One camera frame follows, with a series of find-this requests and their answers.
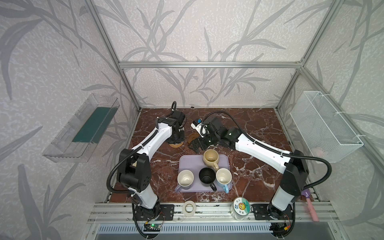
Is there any brown wooden coaster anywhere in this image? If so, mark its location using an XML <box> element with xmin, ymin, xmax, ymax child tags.
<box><xmin>187</xmin><ymin>133</ymin><xmax>200</xmax><ymax>144</ymax></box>

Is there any beige mug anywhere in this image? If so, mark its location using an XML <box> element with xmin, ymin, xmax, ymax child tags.
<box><xmin>203</xmin><ymin>149</ymin><xmax>219</xmax><ymax>172</ymax></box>

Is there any woven cork coaster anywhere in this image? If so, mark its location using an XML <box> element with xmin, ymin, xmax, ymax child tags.
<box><xmin>169</xmin><ymin>143</ymin><xmax>184</xmax><ymax>148</ymax></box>

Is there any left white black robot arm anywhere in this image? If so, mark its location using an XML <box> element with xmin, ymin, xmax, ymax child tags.
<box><xmin>106</xmin><ymin>110</ymin><xmax>186</xmax><ymax>210</ymax></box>

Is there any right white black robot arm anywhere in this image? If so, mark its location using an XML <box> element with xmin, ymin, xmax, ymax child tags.
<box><xmin>190</xmin><ymin>117</ymin><xmax>332</xmax><ymax>219</ymax></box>

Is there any black mug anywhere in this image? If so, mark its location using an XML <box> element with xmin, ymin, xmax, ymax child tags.
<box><xmin>199</xmin><ymin>168</ymin><xmax>217</xmax><ymax>192</ymax></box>

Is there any lavender plastic tray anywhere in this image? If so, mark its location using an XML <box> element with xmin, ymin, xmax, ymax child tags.
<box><xmin>175</xmin><ymin>155</ymin><xmax>233</xmax><ymax>194</ymax></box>

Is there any round lidded container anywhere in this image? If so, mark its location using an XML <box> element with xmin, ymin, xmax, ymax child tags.
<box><xmin>230</xmin><ymin>197</ymin><xmax>251</xmax><ymax>220</ymax></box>

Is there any white tape roll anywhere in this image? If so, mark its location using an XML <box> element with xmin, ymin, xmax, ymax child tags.
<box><xmin>182</xmin><ymin>201</ymin><xmax>197</xmax><ymax>217</ymax></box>

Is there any pink object in basket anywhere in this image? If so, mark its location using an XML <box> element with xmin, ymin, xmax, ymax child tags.
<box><xmin>311</xmin><ymin>147</ymin><xmax>326</xmax><ymax>159</ymax></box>

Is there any pink purple spatula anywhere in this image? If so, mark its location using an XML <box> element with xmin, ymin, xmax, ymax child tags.
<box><xmin>302</xmin><ymin>189</ymin><xmax>320</xmax><ymax>222</ymax></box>

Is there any white mug blue handle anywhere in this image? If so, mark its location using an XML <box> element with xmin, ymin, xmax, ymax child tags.
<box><xmin>216</xmin><ymin>168</ymin><xmax>232</xmax><ymax>194</ymax></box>

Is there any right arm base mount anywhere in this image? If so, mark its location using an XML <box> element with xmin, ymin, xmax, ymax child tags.
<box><xmin>251</xmin><ymin>203</ymin><xmax>295</xmax><ymax>221</ymax></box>

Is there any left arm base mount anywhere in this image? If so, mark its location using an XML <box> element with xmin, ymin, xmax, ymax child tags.
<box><xmin>133</xmin><ymin>204</ymin><xmax>175</xmax><ymax>221</ymax></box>

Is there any clear plastic wall bin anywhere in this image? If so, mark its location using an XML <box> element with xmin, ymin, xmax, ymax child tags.
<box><xmin>43</xmin><ymin>94</ymin><xmax>120</xmax><ymax>163</ymax></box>

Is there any white wire mesh basket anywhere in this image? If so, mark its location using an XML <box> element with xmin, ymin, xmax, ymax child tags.
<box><xmin>290</xmin><ymin>91</ymin><xmax>364</xmax><ymax>163</ymax></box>

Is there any aluminium front rail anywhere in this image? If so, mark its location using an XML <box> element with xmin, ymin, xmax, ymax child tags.
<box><xmin>87</xmin><ymin>202</ymin><xmax>340</xmax><ymax>224</ymax></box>

